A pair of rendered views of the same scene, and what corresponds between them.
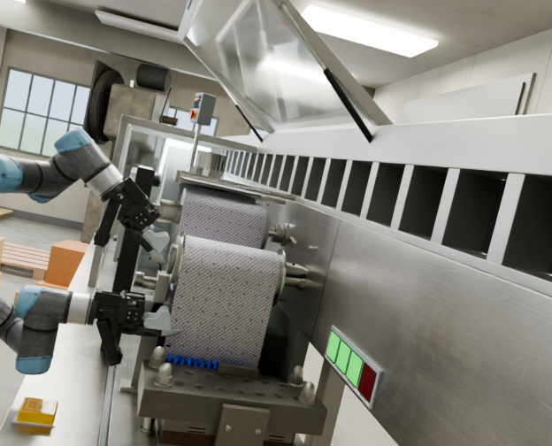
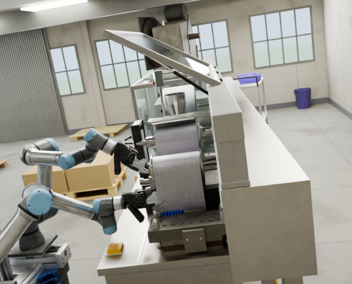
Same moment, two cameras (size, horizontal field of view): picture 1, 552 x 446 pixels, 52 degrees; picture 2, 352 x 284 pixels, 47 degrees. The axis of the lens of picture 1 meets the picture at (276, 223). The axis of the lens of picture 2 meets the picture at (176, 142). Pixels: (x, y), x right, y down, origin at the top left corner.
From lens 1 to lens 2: 86 cm
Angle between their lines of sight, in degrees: 22
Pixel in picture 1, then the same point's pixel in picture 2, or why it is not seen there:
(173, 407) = (162, 236)
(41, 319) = (104, 212)
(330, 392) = not seen: hidden behind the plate
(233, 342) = (190, 199)
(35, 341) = (106, 221)
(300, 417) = (220, 227)
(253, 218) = (190, 132)
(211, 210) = (168, 136)
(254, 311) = (194, 182)
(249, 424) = (196, 236)
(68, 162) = (91, 145)
